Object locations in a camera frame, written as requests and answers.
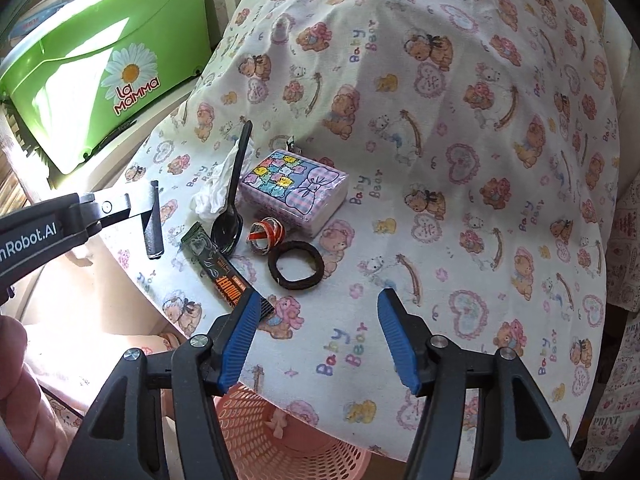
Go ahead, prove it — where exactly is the red and white band ring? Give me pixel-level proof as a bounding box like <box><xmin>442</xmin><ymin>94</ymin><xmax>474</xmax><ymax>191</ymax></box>
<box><xmin>248</xmin><ymin>216</ymin><xmax>286</xmax><ymax>252</ymax></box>

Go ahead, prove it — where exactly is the black plastic spoon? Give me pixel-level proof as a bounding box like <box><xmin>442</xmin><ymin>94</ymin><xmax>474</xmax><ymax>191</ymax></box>
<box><xmin>210</xmin><ymin>120</ymin><xmax>254</xmax><ymax>253</ymax></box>

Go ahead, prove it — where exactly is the colourful pocket tissue packet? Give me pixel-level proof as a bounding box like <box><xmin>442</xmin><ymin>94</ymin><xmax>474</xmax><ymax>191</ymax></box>
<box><xmin>237</xmin><ymin>149</ymin><xmax>349</xmax><ymax>238</ymax></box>

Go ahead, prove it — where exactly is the pink printed cloth cover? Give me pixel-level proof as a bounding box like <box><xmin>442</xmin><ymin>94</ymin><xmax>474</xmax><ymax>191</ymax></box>
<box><xmin>575</xmin><ymin>175</ymin><xmax>640</xmax><ymax>471</ymax></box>

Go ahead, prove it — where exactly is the pink plastic basket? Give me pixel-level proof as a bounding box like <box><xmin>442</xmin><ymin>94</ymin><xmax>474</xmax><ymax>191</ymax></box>
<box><xmin>212</xmin><ymin>382</ymin><xmax>373</xmax><ymax>480</ymax></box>

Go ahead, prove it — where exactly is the green plastic tub daisy print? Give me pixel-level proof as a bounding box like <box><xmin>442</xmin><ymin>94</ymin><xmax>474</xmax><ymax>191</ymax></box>
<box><xmin>0</xmin><ymin>0</ymin><xmax>216</xmax><ymax>176</ymax></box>

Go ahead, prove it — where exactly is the person's left hand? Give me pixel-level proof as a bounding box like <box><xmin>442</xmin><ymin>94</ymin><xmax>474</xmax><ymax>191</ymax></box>
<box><xmin>0</xmin><ymin>310</ymin><xmax>68</xmax><ymax>480</ymax></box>

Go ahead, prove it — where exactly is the white tissue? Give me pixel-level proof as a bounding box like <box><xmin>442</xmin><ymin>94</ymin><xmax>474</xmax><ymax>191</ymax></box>
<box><xmin>189</xmin><ymin>141</ymin><xmax>256</xmax><ymax>217</ymax></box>

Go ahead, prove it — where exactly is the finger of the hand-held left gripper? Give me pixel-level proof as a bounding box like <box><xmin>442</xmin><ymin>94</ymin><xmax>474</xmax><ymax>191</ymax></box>
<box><xmin>77</xmin><ymin>180</ymin><xmax>166</xmax><ymax>262</ymax></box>

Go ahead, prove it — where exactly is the dark brown snack wrapper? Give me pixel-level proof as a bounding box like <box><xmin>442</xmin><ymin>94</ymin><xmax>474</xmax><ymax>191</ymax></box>
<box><xmin>181</xmin><ymin>223</ymin><xmax>278</xmax><ymax>323</ymax></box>

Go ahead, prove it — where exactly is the black hair tie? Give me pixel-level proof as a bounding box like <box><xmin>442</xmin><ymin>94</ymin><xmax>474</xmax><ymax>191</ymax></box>
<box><xmin>267</xmin><ymin>241</ymin><xmax>326</xmax><ymax>291</ymax></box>

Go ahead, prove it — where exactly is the bear print tablecloth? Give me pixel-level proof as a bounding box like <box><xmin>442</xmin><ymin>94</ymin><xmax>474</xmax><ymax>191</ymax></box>
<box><xmin>117</xmin><ymin>0</ymin><xmax>621</xmax><ymax>466</ymax></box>

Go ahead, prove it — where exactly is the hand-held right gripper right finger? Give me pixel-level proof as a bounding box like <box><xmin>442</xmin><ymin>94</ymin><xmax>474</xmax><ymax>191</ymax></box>
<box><xmin>376</xmin><ymin>287</ymin><xmax>581</xmax><ymax>480</ymax></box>

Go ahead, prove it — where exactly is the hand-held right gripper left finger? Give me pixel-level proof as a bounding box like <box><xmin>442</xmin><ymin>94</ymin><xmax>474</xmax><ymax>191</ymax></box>
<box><xmin>59</xmin><ymin>291</ymin><xmax>276</xmax><ymax>480</ymax></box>

